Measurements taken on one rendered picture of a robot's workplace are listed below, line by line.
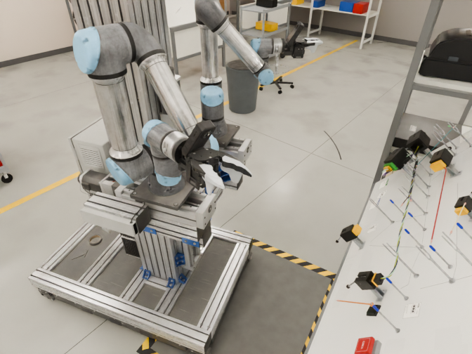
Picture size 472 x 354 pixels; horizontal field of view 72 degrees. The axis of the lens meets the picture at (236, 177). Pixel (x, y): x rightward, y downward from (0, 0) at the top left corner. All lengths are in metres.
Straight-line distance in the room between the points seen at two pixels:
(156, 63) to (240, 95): 3.42
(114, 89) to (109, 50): 0.12
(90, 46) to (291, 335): 1.92
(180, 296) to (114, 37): 1.59
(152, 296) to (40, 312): 0.81
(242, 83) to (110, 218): 3.23
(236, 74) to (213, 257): 2.66
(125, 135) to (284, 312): 1.65
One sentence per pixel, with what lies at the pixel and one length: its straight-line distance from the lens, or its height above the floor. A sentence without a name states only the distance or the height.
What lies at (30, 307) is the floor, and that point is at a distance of 2.74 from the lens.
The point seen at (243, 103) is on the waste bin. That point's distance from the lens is 4.51.
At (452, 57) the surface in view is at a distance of 1.85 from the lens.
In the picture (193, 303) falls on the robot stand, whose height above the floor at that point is 0.21.
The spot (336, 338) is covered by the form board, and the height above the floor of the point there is 0.96.
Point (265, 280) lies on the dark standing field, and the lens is 2.49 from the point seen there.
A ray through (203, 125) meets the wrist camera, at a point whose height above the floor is 1.67.
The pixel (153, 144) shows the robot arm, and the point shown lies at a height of 1.56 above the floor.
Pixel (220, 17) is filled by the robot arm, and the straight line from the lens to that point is 1.55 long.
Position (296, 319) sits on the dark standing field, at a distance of 2.35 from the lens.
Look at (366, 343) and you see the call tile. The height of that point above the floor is 1.13.
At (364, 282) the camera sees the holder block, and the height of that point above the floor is 1.14.
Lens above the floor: 2.02
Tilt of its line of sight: 37 degrees down
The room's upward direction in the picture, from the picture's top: straight up
